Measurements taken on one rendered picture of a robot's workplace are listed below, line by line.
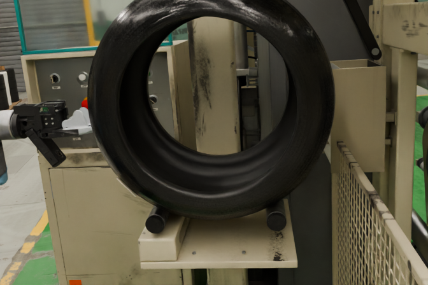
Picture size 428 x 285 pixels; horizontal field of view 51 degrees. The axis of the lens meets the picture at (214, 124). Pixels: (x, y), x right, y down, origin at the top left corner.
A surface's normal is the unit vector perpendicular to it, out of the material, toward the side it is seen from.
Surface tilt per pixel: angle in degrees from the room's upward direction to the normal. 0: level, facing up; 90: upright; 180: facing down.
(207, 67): 90
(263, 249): 0
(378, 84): 90
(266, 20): 82
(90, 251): 90
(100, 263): 90
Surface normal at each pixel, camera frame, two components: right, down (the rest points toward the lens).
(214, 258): -0.07, -0.97
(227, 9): -0.05, 0.06
